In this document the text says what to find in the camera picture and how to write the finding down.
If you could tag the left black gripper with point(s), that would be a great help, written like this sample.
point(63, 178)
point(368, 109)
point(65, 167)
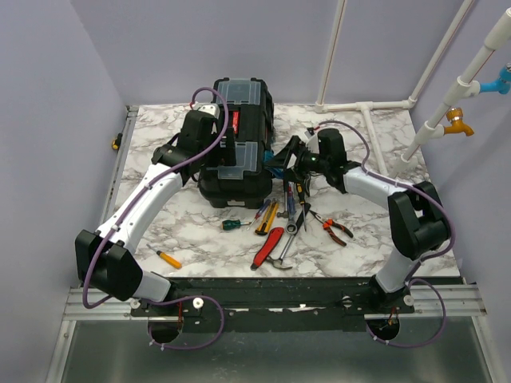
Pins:
point(227, 156)

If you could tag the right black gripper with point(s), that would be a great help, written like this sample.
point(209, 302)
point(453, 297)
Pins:
point(280, 161)

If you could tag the black plastic toolbox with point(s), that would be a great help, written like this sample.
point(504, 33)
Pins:
point(251, 114)

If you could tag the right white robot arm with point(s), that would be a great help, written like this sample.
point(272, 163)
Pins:
point(418, 223)

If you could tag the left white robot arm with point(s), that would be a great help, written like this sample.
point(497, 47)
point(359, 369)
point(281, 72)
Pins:
point(105, 257)

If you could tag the ratchet wrench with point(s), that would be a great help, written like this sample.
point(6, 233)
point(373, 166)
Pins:
point(291, 227)

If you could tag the green stubby screwdriver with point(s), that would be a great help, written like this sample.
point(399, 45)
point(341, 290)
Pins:
point(232, 224)

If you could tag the yellow utility knife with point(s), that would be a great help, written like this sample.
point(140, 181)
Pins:
point(269, 216)

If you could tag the orange black pliers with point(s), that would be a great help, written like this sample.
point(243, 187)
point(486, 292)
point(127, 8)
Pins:
point(329, 225)

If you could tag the steel claw hammer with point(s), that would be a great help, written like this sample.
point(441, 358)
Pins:
point(278, 263)

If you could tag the orange pipe tap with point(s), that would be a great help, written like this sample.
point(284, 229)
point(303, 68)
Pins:
point(457, 125)

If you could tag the blue pipe fitting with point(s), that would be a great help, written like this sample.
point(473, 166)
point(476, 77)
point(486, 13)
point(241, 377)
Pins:
point(501, 85)

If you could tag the black yellow wire stripper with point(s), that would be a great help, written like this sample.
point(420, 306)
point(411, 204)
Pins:
point(302, 183)

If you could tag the blue clear-handled screwdriver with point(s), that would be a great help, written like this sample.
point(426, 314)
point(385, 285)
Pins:
point(260, 211)

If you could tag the orange handled screwdriver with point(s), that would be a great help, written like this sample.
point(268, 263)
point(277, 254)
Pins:
point(167, 258)

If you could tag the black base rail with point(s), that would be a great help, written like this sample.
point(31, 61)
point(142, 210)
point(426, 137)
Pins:
point(291, 304)

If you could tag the white pvc pipe frame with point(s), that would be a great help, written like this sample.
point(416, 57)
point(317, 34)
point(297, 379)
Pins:
point(464, 86)

